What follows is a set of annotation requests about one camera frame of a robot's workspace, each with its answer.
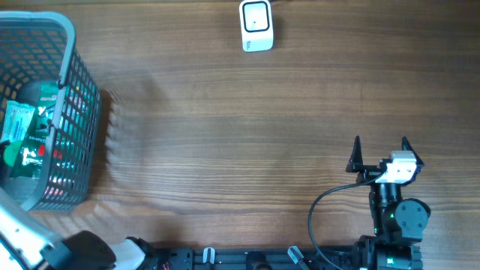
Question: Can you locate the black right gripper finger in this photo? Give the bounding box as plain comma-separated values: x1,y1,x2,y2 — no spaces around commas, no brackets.
401,136,425,167
346,136,363,173

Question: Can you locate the green 3M gloves package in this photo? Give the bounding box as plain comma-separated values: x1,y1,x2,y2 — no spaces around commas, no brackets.
10,84,59,179

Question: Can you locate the light blue wipes packet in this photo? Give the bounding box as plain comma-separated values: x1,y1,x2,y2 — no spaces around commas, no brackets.
1,100,35,143

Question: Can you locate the green lid jar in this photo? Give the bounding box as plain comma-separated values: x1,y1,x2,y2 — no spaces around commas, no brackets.
3,140,23,167

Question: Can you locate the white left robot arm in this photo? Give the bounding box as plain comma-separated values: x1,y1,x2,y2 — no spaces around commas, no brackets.
1,190,158,270

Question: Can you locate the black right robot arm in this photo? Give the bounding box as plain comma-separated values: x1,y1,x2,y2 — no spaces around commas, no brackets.
346,136,431,269

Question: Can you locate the white barcode scanner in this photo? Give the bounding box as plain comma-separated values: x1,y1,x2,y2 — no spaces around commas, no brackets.
238,0,274,53

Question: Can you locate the grey plastic shopping basket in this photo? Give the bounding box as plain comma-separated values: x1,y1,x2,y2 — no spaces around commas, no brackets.
1,11,102,212

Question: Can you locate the black right camera cable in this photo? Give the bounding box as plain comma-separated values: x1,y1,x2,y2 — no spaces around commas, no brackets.
307,171,386,270

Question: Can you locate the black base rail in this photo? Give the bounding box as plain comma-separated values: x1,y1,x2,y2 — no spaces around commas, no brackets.
154,246,362,270

